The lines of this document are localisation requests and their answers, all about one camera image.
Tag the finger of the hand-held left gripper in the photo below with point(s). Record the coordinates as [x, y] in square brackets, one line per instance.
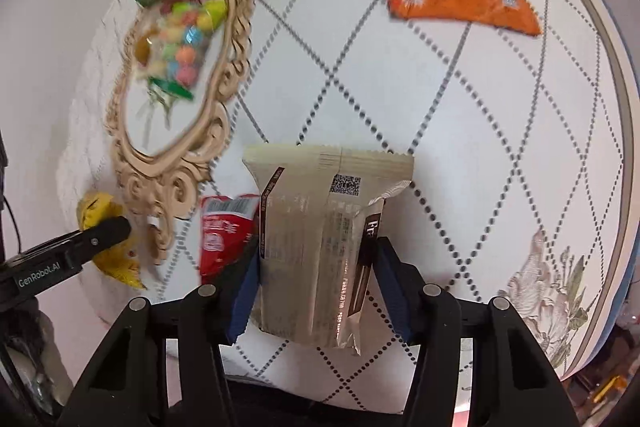
[105, 234]

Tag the yellow snack packet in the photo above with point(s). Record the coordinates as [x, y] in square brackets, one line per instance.
[117, 264]

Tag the clear bag of colourful candies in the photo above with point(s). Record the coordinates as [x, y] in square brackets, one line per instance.
[182, 47]

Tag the red triangular packet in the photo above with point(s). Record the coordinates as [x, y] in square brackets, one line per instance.
[222, 239]

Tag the white quilted bedspread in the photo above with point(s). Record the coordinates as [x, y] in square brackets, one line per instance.
[450, 132]

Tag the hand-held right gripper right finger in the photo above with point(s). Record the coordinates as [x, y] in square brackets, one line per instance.
[395, 292]

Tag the beige snack packet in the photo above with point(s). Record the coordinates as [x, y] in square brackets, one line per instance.
[310, 247]

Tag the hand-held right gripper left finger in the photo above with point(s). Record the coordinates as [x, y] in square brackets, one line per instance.
[245, 302]

